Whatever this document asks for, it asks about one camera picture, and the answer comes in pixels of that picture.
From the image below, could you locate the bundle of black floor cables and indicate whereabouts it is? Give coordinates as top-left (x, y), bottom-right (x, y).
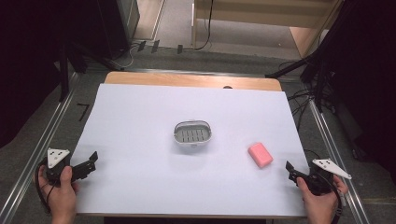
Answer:
top-left (277, 60), bottom-right (339, 132)

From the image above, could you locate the white paper sheet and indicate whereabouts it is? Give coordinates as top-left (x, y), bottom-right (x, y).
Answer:
top-left (74, 82), bottom-right (310, 217)

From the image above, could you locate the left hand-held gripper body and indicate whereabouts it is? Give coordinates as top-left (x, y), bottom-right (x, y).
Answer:
top-left (46, 147), bottom-right (86, 188)

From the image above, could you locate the black hanging cable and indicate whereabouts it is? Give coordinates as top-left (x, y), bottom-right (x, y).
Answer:
top-left (193, 0), bottom-right (215, 51)

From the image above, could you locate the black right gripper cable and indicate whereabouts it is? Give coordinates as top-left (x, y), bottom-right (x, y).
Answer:
top-left (321, 174), bottom-right (344, 224)

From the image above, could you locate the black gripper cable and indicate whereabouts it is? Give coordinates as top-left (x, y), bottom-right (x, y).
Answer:
top-left (321, 174), bottom-right (344, 224)
top-left (34, 158), bottom-right (56, 215)

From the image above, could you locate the grey oval soap dish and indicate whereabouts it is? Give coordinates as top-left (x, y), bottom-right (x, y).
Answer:
top-left (173, 119), bottom-right (213, 148)

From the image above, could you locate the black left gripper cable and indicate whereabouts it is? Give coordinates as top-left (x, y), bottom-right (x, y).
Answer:
top-left (34, 158), bottom-right (56, 215)

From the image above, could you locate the black cabinet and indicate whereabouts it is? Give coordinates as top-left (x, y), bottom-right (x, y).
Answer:
top-left (94, 0), bottom-right (141, 61)

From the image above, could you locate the white floor cable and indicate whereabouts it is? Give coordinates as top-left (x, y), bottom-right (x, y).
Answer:
top-left (108, 42), bottom-right (141, 70)

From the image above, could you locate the black tripod stand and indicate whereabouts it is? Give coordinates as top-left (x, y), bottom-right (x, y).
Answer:
top-left (264, 0), bottom-right (359, 114)
top-left (57, 40), bottom-right (125, 103)

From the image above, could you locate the wooden table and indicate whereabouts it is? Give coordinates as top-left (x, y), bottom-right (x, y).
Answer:
top-left (103, 71), bottom-right (283, 92)

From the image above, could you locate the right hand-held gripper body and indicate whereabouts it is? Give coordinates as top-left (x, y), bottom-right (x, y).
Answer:
top-left (299, 158), bottom-right (353, 197)

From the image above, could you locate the pink soap bar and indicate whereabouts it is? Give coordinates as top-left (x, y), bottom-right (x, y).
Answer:
top-left (247, 142), bottom-right (275, 169)

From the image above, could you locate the metal floor rail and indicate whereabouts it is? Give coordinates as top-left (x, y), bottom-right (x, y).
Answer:
top-left (0, 72), bottom-right (80, 224)
top-left (307, 98), bottom-right (372, 224)

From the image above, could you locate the light wooden furniture frame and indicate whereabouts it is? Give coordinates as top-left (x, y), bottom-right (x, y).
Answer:
top-left (190, 0), bottom-right (344, 60)

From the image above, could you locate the person's left hand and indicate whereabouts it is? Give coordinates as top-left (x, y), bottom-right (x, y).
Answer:
top-left (33, 165), bottom-right (79, 224)

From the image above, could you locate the person's right hand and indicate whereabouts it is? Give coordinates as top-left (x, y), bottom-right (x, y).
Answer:
top-left (295, 175), bottom-right (349, 224)

